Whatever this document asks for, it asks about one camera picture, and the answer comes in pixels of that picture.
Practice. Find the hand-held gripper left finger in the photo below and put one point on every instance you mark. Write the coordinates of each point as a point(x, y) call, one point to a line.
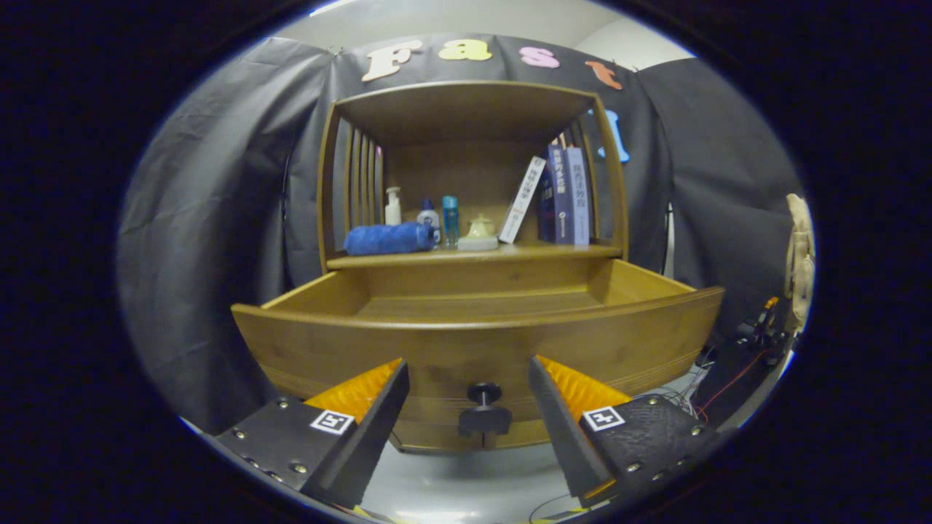
point(371, 437)

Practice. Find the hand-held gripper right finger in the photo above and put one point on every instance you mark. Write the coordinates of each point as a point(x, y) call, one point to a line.
point(561, 429)

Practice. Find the black drawer knob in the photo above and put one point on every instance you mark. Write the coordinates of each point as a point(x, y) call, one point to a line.
point(484, 418)

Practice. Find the wooden cabinet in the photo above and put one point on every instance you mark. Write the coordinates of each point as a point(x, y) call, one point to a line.
point(466, 167)

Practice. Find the blue rolled towel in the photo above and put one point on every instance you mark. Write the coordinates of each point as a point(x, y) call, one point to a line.
point(386, 239)

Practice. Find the black light stand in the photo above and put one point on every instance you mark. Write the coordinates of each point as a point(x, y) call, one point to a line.
point(668, 240)

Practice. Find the beige lidded teacup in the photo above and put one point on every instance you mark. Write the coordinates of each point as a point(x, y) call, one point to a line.
point(482, 218)

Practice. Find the white pump bottle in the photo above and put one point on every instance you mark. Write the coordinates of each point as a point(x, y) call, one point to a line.
point(393, 211)

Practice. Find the white bottle blue cap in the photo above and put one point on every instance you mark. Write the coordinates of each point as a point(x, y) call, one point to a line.
point(428, 217)

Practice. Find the black device orange tip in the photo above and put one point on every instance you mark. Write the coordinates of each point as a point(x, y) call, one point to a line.
point(764, 320)

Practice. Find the clear blue bottle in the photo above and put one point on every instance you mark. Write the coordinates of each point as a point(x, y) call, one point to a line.
point(451, 218)

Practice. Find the dark blue book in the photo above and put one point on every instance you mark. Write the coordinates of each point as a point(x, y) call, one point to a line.
point(558, 196)

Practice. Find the pale blue book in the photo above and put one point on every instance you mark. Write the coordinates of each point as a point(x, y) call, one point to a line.
point(577, 196)

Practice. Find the white book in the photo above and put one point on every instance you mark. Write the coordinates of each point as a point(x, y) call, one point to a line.
point(523, 198)

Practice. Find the beige object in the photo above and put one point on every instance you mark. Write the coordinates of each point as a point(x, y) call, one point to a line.
point(799, 255)

